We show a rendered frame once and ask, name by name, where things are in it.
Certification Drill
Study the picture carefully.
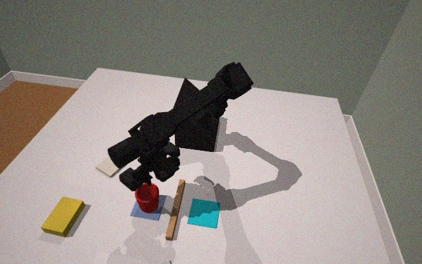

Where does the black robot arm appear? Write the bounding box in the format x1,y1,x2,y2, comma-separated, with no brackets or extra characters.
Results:
107,62,253,182

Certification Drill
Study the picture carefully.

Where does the yellow rectangular block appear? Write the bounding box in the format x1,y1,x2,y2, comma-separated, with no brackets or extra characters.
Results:
41,196,85,238

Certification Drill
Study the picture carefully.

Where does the beige flat square tile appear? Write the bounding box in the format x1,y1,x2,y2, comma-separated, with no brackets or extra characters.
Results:
96,156,121,178

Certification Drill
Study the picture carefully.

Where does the long wooden beam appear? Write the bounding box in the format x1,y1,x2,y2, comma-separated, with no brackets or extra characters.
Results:
165,179,185,241

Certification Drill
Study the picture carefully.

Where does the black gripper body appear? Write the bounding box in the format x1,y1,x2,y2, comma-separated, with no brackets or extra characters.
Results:
119,142,180,191

